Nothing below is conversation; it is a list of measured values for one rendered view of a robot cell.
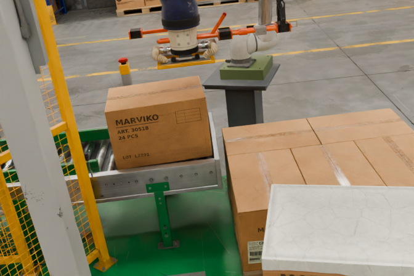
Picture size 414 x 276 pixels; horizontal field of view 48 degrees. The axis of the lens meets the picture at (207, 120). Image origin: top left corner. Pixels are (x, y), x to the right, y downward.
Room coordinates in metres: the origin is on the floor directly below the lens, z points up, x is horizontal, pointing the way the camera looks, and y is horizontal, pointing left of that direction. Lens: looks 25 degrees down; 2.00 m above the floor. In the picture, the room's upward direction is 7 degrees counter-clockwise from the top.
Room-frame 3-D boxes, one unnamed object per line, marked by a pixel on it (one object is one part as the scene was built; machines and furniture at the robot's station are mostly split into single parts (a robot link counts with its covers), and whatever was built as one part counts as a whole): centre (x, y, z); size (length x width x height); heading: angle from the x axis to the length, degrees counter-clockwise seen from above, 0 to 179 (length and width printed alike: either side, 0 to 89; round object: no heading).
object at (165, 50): (2.76, 0.08, 1.20); 0.34 x 0.25 x 0.06; 91
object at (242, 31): (2.89, -0.11, 1.27); 0.93 x 0.30 x 0.04; 91
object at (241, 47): (3.46, -0.33, 1.00); 0.18 x 0.16 x 0.22; 104
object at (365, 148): (2.47, -0.70, 0.34); 1.20 x 1.00 x 0.40; 90
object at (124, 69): (3.27, 0.55, 0.50); 0.07 x 0.07 x 1.00; 0
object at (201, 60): (2.67, 0.08, 1.16); 0.34 x 0.10 x 0.05; 91
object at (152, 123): (2.76, 0.30, 0.75); 0.60 x 0.40 x 0.40; 94
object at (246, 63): (3.47, -0.30, 0.86); 0.22 x 0.18 x 0.06; 63
